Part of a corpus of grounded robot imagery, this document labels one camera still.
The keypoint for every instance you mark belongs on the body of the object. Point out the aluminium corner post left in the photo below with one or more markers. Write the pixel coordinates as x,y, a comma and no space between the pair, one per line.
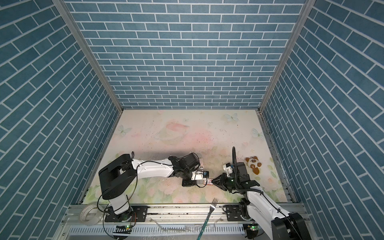
76,32

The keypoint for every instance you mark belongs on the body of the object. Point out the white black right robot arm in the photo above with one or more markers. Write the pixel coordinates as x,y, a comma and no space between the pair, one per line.
276,222

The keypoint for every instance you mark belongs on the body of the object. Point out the clear tape roll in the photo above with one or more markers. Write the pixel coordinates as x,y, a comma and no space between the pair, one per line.
90,216

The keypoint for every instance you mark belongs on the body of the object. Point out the aluminium corner post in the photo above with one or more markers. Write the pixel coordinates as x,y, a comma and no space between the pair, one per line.
76,32
307,7

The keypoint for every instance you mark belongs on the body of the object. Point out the pink white stapler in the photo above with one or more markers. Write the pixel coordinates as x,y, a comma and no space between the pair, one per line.
201,165

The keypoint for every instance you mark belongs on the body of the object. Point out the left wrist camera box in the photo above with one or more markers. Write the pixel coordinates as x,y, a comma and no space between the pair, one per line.
199,175

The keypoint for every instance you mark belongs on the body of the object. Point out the aluminium corner post right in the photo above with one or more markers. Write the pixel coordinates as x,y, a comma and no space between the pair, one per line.
307,7

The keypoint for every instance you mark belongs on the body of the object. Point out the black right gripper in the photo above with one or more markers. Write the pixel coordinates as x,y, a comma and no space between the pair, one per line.
222,180

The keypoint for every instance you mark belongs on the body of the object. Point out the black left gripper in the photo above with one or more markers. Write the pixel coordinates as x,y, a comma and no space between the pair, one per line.
192,183

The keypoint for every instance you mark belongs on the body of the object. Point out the aluminium front rail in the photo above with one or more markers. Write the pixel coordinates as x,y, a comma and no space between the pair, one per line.
181,213

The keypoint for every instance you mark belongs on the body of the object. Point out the brown white plush toy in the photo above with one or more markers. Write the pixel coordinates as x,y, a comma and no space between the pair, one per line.
254,163

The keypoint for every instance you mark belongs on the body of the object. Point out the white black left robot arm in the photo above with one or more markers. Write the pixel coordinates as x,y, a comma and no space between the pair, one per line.
116,177

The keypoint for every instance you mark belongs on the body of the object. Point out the green handled fork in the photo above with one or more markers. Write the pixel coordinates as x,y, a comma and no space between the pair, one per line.
212,208

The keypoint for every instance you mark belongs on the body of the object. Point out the red white staple box sleeve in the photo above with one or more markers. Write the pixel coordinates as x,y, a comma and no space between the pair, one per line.
207,182

